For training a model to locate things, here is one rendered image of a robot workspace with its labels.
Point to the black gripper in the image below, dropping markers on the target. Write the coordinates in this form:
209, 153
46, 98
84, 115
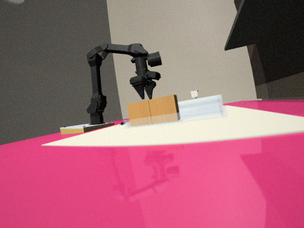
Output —
140, 82

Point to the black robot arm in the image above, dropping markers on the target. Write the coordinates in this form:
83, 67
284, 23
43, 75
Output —
139, 54

